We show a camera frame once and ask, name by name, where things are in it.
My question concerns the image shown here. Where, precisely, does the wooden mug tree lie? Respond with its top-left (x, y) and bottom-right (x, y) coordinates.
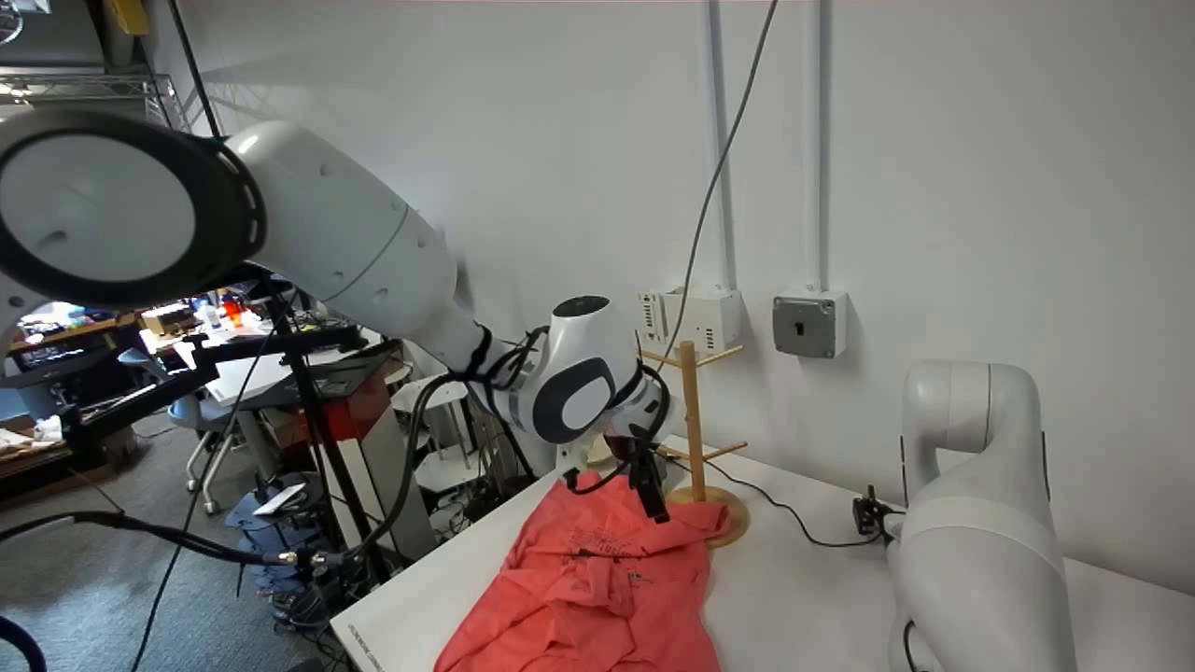
top-left (663, 339), bottom-right (750, 547)

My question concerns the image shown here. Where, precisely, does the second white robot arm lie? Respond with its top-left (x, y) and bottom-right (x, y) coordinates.
top-left (893, 363), bottom-right (1075, 672)

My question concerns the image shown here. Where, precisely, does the white wall socket box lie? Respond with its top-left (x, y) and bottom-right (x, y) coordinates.
top-left (639, 292), bottom-right (742, 355)

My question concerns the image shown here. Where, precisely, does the grey wall junction box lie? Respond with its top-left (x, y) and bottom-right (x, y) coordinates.
top-left (771, 296), bottom-right (846, 359)

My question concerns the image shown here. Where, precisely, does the black adapter on table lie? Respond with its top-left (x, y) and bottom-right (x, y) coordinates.
top-left (850, 487), bottom-right (893, 546)

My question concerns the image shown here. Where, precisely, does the grey hanging cable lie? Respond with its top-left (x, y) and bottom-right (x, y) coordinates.
top-left (649, 0), bottom-right (784, 378)

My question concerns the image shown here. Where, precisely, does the orange-red shirt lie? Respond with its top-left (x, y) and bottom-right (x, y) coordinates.
top-left (433, 471), bottom-right (729, 672)

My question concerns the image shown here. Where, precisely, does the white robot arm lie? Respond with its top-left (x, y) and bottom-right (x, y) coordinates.
top-left (0, 108), bottom-right (669, 517)

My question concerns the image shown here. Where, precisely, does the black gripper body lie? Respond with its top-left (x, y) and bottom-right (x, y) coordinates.
top-left (626, 428), bottom-right (669, 521)

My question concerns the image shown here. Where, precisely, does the black camera tripod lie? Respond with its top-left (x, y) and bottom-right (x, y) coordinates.
top-left (59, 277), bottom-right (403, 591)

